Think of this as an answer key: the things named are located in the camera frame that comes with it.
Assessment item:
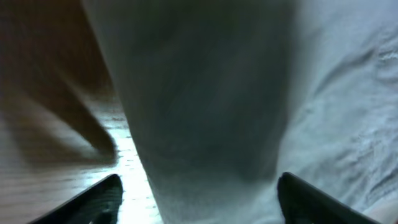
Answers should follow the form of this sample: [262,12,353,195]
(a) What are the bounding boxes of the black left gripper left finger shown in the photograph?
[29,174,123,224]

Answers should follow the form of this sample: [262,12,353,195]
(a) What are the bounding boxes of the grey shorts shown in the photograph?
[83,0,397,223]

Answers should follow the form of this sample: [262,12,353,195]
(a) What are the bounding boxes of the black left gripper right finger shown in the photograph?
[277,172,379,224]

